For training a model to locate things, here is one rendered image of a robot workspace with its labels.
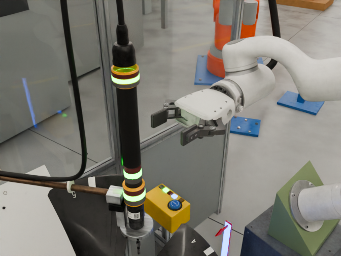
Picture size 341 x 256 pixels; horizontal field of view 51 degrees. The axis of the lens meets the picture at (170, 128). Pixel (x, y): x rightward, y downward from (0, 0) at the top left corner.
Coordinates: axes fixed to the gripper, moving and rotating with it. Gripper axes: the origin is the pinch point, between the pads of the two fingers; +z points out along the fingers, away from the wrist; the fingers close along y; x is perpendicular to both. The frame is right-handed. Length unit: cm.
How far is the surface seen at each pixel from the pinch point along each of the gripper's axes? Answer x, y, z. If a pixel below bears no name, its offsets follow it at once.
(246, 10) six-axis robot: -76, 201, -318
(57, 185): -11.0, 12.9, 19.6
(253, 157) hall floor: -166, 92, -195
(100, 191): -11.1, 5.3, 14.4
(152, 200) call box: -58, 32, -22
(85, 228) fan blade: -30.0, 15.1, 14.5
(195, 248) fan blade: -47.6, 1.1, -11.0
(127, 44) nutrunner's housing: 19.8, -1.2, 9.9
